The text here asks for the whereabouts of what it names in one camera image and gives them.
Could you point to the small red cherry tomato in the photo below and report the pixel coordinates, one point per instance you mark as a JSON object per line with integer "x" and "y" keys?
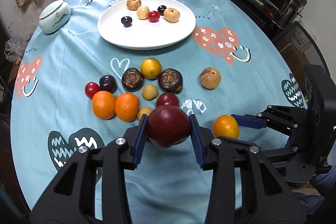
{"x": 153, "y": 16}

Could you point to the small green-yellow longan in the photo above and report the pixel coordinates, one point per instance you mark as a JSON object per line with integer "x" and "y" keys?
{"x": 149, "y": 92}

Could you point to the red cherry tomato far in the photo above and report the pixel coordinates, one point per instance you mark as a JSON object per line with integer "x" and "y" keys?
{"x": 91, "y": 89}

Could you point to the celadon lidded ceramic jar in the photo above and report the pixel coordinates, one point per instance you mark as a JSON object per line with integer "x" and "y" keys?
{"x": 54, "y": 16}

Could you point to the tan fruit with hole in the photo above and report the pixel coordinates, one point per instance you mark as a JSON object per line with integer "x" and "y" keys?
{"x": 171, "y": 15}

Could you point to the dark cherry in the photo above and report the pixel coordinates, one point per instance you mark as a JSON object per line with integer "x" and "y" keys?
{"x": 161, "y": 9}
{"x": 108, "y": 83}
{"x": 126, "y": 21}

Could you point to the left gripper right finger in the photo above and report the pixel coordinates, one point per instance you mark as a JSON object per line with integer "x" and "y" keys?
{"x": 246, "y": 187}

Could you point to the small yellow orange fruit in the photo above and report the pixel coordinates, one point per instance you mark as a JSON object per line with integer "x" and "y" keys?
{"x": 151, "y": 68}

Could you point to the speckled tan passion fruit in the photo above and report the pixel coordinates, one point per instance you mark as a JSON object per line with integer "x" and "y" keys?
{"x": 210, "y": 78}

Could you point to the brown tan round fruit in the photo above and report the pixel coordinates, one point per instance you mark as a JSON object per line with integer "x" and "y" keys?
{"x": 133, "y": 5}

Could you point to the large dark red plum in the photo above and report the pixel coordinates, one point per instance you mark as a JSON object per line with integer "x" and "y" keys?
{"x": 167, "y": 126}

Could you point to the clear plastic bag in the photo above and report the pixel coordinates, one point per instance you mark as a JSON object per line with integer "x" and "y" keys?
{"x": 14, "y": 49}

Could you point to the light blue patterned tablecloth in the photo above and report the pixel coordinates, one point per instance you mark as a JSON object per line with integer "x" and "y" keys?
{"x": 73, "y": 88}

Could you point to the large yellow orange fruit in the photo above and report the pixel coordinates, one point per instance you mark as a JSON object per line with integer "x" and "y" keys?
{"x": 226, "y": 126}

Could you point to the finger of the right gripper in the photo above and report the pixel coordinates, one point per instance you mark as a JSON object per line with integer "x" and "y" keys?
{"x": 278, "y": 118}
{"x": 278, "y": 157}

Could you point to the pale yellow round fruit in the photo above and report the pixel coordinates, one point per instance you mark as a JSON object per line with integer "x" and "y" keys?
{"x": 142, "y": 12}

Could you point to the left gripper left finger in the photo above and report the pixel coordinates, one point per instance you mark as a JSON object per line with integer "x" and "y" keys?
{"x": 91, "y": 187}

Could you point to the dark brown water chestnut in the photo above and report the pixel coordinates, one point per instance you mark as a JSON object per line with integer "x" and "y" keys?
{"x": 171, "y": 80}

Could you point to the orange tangerine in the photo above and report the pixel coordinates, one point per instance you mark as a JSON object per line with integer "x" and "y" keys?
{"x": 103, "y": 105}
{"x": 127, "y": 106}

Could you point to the cardboard box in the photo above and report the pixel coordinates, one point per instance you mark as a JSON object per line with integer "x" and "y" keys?
{"x": 297, "y": 48}

